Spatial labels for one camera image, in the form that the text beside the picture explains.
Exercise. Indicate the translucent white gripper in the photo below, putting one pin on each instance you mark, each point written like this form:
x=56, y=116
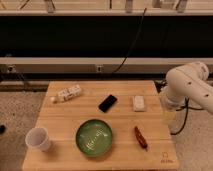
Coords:
x=169, y=112

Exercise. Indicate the red chili pepper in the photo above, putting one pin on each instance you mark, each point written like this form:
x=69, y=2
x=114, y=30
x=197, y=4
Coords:
x=140, y=138

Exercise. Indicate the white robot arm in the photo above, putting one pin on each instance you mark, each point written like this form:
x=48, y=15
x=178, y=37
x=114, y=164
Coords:
x=186, y=81

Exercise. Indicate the white rectangular soap bar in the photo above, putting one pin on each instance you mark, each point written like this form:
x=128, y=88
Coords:
x=139, y=104

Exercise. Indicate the black smartphone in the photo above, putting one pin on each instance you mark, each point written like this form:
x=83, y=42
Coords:
x=107, y=103

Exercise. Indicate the white paper cup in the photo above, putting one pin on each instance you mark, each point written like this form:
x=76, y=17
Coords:
x=38, y=138

